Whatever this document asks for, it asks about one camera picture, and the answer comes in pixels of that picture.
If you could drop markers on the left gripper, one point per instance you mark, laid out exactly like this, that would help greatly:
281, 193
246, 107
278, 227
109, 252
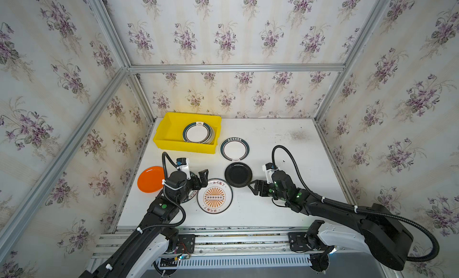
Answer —
197, 179

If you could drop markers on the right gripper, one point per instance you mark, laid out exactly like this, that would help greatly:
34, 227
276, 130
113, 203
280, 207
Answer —
263, 187

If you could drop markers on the orange sunburst pattern plate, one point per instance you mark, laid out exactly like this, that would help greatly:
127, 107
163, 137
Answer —
216, 198

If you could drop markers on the green red ringed plate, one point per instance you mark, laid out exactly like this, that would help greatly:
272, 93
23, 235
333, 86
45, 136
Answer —
234, 149

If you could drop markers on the small green ringed plate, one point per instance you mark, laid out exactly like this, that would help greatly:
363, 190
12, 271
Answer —
198, 132

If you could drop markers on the white plate black quatrefoil outline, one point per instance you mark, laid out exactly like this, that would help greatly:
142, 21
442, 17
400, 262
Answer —
214, 134

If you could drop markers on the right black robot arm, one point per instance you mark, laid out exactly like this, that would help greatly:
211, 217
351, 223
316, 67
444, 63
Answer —
384, 234

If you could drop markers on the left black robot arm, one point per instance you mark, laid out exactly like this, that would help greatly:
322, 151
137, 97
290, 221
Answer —
163, 216

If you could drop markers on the yellow plastic bin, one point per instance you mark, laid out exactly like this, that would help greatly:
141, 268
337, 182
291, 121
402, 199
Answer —
169, 132

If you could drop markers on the large green rimmed plate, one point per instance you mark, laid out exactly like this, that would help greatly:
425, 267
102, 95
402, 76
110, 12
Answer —
190, 194

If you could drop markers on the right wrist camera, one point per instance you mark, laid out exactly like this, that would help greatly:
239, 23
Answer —
269, 169

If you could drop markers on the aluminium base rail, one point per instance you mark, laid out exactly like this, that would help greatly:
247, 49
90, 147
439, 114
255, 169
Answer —
267, 241

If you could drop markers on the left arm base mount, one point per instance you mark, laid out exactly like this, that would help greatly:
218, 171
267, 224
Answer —
181, 244

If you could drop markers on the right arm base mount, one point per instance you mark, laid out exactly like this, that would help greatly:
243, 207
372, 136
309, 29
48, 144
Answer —
309, 240

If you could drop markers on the aluminium frame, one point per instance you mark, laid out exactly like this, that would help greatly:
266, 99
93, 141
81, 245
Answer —
22, 217

